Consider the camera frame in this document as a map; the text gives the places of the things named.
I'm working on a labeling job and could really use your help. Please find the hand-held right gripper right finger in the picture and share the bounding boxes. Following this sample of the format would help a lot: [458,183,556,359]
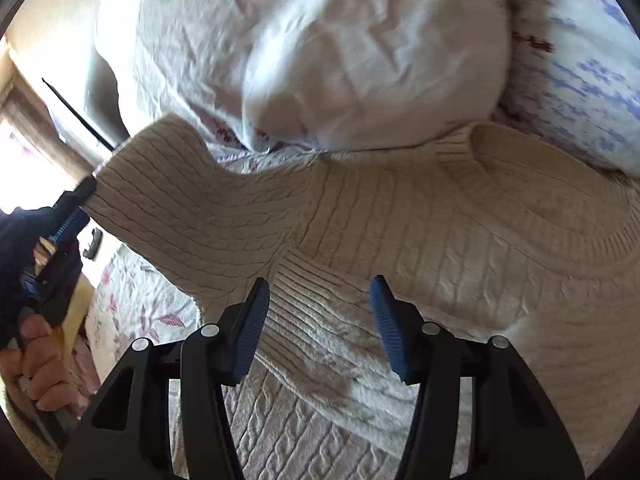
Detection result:
[368,275,586,480]

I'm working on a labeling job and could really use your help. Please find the small black object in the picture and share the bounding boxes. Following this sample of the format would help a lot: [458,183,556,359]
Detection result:
[82,228,104,261]

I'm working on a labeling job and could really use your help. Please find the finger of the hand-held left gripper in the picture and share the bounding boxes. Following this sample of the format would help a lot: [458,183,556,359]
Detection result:
[50,176,98,246]

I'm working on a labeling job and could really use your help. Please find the blue floral print pillow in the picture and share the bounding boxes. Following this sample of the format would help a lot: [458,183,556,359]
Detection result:
[492,0,640,181]

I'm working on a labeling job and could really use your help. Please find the floral bed quilt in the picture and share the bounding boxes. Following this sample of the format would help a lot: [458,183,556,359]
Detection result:
[85,137,321,480]

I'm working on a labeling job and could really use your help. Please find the wooden furniture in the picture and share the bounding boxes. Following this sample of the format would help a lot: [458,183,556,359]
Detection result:
[0,42,96,201]

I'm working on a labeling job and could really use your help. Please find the person's left hand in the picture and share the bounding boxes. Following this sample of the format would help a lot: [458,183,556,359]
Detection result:
[0,312,76,413]

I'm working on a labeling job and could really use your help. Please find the pale pink pillow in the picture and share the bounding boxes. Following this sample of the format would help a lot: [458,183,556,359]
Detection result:
[95,0,512,153]

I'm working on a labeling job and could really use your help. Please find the cream cable knit sweater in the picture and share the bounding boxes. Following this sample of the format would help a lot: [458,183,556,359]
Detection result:
[82,114,640,480]

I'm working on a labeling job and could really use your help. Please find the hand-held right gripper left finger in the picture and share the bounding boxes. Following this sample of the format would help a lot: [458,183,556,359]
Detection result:
[56,276,271,480]

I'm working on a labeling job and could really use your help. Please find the black flat screen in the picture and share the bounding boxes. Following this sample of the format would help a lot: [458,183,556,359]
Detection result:
[41,77,118,153]

